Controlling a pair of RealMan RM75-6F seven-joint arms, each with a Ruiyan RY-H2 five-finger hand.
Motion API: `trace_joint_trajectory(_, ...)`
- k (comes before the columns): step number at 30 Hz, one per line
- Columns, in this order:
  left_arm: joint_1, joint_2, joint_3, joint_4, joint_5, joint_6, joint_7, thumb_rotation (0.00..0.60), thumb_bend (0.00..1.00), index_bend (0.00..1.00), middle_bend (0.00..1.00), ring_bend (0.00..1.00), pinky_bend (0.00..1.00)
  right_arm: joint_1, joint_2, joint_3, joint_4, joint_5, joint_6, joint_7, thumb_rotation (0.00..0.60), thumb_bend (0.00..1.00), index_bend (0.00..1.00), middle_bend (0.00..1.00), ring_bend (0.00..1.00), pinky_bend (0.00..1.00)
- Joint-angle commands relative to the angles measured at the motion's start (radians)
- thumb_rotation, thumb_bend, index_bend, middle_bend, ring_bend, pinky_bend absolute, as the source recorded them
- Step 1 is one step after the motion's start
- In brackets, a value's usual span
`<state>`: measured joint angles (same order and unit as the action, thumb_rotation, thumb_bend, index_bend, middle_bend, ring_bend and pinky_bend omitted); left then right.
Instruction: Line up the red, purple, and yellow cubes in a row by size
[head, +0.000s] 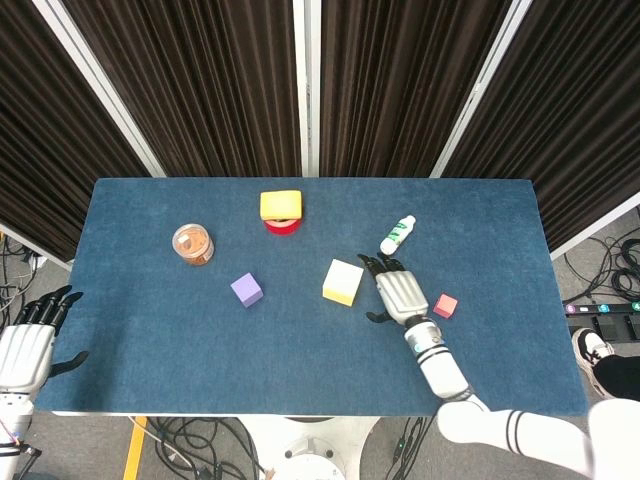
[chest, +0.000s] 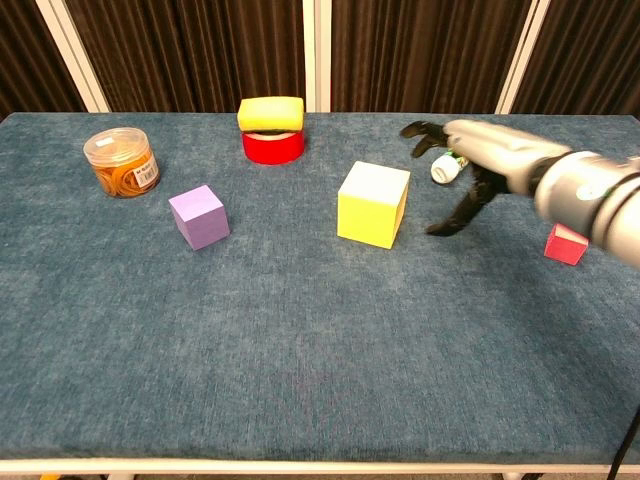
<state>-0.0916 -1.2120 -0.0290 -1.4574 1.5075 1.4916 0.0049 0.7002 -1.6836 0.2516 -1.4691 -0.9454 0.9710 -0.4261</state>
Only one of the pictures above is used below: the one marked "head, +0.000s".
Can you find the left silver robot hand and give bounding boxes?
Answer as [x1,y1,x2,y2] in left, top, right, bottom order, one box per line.
[0,285,90,396]

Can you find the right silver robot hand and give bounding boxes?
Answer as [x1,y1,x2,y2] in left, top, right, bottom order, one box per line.
[357,253,431,325]

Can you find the small red cube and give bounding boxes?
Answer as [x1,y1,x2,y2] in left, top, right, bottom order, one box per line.
[432,293,459,319]

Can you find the large yellow cube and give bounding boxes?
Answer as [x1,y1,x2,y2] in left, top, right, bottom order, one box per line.
[322,258,365,307]

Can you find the purple cube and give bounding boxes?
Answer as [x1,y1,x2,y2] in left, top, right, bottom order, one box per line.
[230,272,264,309]

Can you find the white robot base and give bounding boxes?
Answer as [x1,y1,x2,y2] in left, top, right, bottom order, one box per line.
[239,415,381,480]

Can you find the white bottle green label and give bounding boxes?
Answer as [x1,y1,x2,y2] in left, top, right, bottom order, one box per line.
[379,215,417,256]

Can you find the yellow floor tape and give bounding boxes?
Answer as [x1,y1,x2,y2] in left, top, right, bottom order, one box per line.
[122,415,149,480]

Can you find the yellow sponge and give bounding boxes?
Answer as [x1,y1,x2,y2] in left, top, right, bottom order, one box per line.
[259,189,305,221]

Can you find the blue table mat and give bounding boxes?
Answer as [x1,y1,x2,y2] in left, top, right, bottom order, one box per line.
[34,177,589,417]

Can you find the white black sneaker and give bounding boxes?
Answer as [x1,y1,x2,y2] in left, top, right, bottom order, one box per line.
[571,327,616,396]

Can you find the clear jar orange contents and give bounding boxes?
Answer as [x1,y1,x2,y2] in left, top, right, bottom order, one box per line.
[172,224,216,267]

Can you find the dark brown curtain panel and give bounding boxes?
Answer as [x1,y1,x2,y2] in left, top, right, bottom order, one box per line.
[319,0,514,179]
[0,0,151,264]
[62,0,304,177]
[444,0,640,251]

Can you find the black foot pedals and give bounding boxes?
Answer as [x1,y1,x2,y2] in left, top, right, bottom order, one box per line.
[569,313,640,345]

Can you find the black trouser leg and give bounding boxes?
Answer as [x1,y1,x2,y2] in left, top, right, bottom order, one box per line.
[593,355,640,401]

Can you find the black cable bundle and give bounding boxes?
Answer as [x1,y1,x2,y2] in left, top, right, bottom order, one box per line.
[564,204,640,305]
[144,415,266,480]
[0,234,44,351]

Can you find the black cable green light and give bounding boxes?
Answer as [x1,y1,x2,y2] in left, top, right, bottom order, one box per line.
[389,415,431,480]

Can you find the white frame post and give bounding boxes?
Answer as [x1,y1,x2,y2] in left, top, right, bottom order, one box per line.
[429,0,544,179]
[32,0,166,177]
[292,0,321,177]

